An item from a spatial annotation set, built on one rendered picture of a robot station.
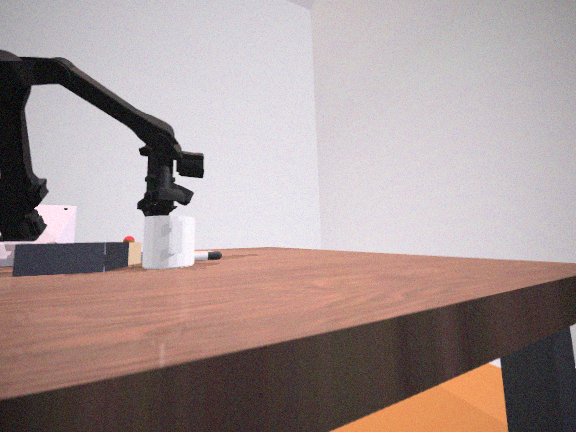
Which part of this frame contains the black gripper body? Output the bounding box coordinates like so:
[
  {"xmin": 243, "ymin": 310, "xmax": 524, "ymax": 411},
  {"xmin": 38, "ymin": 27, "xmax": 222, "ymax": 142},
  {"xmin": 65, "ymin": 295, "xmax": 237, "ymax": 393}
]
[{"xmin": 137, "ymin": 170, "xmax": 185, "ymax": 210}]

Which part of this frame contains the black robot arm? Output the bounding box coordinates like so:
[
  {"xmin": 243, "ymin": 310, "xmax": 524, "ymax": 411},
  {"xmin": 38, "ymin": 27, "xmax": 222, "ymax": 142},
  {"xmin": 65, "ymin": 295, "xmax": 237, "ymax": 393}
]
[{"xmin": 0, "ymin": 50, "xmax": 204, "ymax": 242}]

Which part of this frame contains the tan cube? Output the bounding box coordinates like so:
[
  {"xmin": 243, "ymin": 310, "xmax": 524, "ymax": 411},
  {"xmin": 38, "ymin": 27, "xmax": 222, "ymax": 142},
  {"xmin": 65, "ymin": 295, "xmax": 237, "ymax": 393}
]
[{"xmin": 128, "ymin": 242, "xmax": 142, "ymax": 265}]

